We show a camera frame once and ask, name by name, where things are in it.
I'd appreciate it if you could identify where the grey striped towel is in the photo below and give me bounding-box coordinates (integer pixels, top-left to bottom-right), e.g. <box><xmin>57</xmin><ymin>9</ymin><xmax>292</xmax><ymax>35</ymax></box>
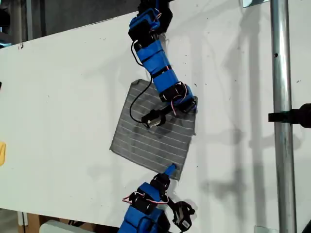
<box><xmin>109</xmin><ymin>79</ymin><xmax>199</xmax><ymax>182</ymax></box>

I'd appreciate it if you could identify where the white box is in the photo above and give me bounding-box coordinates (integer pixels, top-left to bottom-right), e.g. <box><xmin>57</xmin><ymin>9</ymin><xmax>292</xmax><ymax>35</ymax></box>
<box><xmin>38</xmin><ymin>219</ymin><xmax>98</xmax><ymax>233</ymax></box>

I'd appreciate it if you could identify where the yellow object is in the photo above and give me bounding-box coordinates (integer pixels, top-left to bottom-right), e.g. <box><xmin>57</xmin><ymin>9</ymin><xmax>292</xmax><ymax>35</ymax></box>
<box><xmin>0</xmin><ymin>142</ymin><xmax>7</xmax><ymax>167</ymax></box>

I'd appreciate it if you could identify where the grey vertical beam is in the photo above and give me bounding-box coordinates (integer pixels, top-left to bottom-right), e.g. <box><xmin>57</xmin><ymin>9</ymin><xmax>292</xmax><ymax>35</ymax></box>
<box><xmin>26</xmin><ymin>0</ymin><xmax>34</xmax><ymax>41</ymax></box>

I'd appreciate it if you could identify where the arm red white wire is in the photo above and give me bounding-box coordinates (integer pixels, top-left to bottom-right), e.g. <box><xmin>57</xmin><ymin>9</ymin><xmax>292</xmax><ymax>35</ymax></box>
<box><xmin>122</xmin><ymin>191</ymin><xmax>170</xmax><ymax>205</ymax></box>
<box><xmin>170</xmin><ymin>83</ymin><xmax>189</xmax><ymax>117</ymax></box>

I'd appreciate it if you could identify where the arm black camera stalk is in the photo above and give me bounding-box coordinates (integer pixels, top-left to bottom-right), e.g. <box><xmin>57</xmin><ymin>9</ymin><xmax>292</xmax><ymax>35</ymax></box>
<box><xmin>150</xmin><ymin>105</ymin><xmax>171</xmax><ymax>117</ymax></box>
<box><xmin>166</xmin><ymin>194</ymin><xmax>177</xmax><ymax>209</ymax></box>

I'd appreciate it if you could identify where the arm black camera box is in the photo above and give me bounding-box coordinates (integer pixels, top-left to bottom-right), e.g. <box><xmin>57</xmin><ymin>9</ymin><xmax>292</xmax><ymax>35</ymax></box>
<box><xmin>141</xmin><ymin>113</ymin><xmax>166</xmax><ymax>129</ymax></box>
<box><xmin>172</xmin><ymin>200</ymin><xmax>196</xmax><ymax>231</ymax></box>

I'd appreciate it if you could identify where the steel post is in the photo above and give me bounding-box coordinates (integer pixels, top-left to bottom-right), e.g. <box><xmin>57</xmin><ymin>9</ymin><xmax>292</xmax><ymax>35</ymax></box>
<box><xmin>269</xmin><ymin>0</ymin><xmax>298</xmax><ymax>233</ymax></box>

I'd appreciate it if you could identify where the black post clamp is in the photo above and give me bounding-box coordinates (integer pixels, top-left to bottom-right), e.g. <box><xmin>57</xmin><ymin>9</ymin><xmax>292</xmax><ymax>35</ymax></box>
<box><xmin>268</xmin><ymin>103</ymin><xmax>311</xmax><ymax>129</ymax></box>

